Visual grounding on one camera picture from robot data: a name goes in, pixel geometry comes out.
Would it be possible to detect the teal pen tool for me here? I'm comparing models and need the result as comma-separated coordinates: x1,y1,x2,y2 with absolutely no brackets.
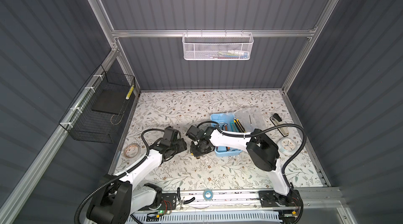
231,122,239,133

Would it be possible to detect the yellow black utility knife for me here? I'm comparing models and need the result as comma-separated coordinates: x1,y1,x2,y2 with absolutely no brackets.
234,118,246,133

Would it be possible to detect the blue plastic tool box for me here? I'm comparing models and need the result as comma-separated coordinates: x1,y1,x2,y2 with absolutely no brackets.
210,107,268,157

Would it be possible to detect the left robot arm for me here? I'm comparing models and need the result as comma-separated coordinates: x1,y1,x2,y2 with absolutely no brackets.
74,126,187,224

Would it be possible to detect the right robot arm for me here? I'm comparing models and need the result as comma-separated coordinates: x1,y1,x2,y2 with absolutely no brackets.
186,126,291,197

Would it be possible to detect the brown tape roll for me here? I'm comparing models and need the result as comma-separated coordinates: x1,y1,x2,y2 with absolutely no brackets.
122,144,141,159

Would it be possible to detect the blue tape roll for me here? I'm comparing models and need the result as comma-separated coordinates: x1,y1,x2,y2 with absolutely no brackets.
203,189,214,201

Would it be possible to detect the yellow marker in basket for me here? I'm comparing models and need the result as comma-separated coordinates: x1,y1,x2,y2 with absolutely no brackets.
126,85,134,100

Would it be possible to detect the black stapler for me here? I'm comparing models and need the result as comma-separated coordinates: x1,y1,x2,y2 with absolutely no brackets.
270,113,289,137

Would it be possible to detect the clear tape roll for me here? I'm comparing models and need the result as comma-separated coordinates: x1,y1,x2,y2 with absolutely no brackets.
277,137,298,156

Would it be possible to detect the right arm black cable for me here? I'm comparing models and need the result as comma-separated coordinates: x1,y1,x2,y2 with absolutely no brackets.
196,120,307,190

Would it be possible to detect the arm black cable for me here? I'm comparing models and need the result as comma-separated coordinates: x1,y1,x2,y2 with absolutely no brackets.
196,120,307,190
73,128,166,224

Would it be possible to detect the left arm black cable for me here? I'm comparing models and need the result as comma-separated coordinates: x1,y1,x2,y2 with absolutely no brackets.
73,128,166,224

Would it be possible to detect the black wire basket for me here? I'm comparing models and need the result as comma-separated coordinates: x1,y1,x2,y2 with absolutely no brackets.
59,66,136,144

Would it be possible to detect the white wire mesh basket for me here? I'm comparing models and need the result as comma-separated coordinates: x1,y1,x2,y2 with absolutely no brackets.
182,32,254,61

